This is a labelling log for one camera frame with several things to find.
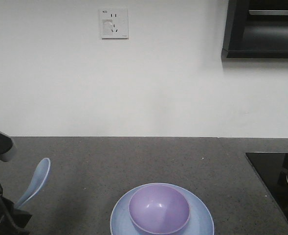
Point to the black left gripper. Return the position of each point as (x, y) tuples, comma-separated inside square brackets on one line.
[(12, 221)]

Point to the light blue plastic spoon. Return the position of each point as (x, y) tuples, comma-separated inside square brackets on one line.
[(39, 179)]

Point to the purple plastic bowl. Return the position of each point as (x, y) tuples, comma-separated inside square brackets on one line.
[(159, 209)]

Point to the light blue round plate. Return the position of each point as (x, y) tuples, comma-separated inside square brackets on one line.
[(200, 222)]

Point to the black gas stove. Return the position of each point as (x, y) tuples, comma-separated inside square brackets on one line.
[(272, 168)]

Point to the black range hood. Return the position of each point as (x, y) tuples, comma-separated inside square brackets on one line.
[(256, 29)]

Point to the white wall socket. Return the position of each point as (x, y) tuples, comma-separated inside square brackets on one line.
[(114, 23)]

